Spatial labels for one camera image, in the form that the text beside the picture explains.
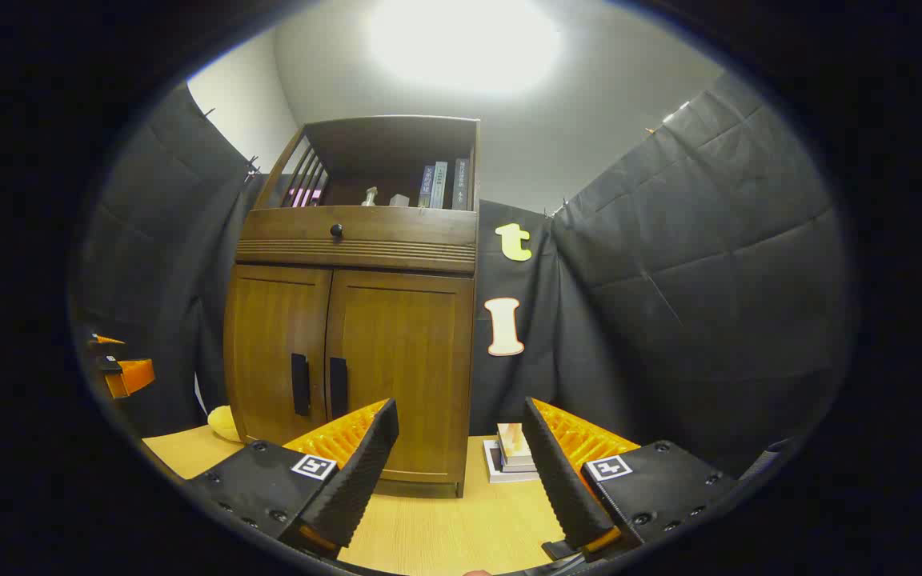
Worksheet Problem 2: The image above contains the yellow plush toy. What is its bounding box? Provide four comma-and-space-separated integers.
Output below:
206, 406, 244, 443

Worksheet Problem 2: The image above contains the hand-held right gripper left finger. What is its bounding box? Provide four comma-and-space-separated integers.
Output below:
181, 398, 400, 561

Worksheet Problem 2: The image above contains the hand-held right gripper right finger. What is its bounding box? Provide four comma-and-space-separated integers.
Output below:
521, 396, 742, 562

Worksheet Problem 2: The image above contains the black backdrop cloth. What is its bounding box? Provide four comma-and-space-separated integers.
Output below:
69, 70, 858, 481

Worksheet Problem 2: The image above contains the wooden cabinet door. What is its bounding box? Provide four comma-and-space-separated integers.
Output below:
225, 266, 334, 445
325, 270, 475, 483

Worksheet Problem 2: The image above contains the brown wooden double-door shoe cabinet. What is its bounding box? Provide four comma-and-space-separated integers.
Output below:
222, 114, 482, 498

